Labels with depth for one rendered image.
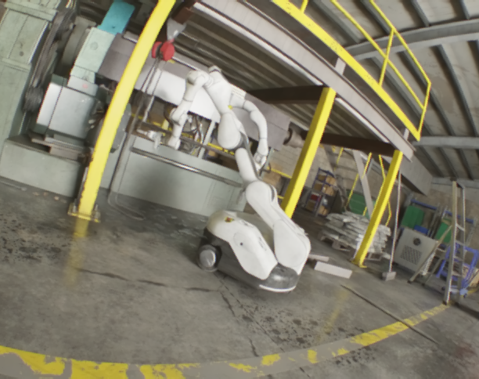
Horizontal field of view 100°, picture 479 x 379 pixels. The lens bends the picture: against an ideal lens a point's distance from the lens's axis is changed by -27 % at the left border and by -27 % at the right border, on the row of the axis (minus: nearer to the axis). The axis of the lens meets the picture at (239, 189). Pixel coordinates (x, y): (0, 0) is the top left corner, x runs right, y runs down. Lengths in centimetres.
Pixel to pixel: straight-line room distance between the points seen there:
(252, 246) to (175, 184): 161
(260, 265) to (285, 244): 21
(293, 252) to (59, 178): 174
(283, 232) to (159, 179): 164
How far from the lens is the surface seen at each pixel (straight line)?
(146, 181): 285
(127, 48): 289
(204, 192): 307
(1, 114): 239
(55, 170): 222
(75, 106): 216
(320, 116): 263
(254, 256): 151
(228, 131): 178
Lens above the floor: 65
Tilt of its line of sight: 4 degrees down
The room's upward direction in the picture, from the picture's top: 21 degrees clockwise
